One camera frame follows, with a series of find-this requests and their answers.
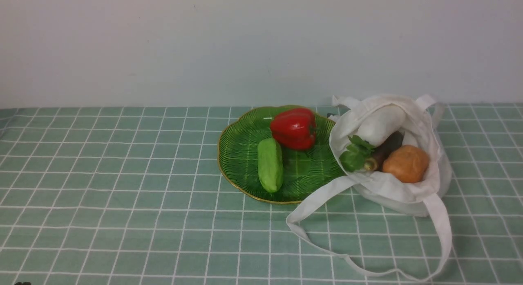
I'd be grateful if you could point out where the white radish with leaves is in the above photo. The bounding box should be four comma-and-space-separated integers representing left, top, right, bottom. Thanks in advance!
340, 105, 407, 173

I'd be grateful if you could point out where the white cloth bag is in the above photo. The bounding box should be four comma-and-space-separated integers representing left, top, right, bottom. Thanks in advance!
286, 94, 453, 283

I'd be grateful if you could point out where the green cucumber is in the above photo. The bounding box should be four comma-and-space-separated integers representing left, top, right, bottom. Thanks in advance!
257, 138, 284, 193

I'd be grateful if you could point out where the green leaf-shaped plate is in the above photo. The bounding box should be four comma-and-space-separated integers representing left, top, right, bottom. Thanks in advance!
217, 105, 345, 204

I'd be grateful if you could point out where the red bell pepper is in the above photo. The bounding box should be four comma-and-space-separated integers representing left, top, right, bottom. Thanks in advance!
270, 108, 316, 151

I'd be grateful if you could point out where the dark purple eggplant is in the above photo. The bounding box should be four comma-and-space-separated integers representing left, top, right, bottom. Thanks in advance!
364, 131, 404, 172

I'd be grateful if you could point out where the orange-brown potato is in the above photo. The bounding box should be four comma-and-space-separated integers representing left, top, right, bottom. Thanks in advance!
382, 145, 430, 183

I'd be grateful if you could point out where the green checkered tablecloth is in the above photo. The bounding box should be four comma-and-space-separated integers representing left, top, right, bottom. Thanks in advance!
0, 103, 523, 285

